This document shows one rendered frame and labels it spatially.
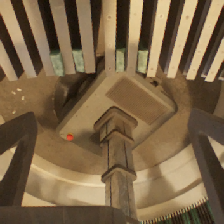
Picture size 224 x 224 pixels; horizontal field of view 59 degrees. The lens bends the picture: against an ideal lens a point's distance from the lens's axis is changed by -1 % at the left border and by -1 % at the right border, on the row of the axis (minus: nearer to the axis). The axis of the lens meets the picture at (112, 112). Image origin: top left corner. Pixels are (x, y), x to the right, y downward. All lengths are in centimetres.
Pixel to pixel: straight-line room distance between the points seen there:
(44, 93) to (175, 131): 109
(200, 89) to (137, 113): 58
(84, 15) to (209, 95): 150
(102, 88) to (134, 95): 19
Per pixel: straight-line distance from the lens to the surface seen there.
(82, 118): 123
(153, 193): 195
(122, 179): 90
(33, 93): 155
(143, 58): 22
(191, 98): 161
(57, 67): 22
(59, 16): 22
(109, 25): 20
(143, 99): 116
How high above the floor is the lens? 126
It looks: 54 degrees down
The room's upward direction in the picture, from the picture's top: 177 degrees clockwise
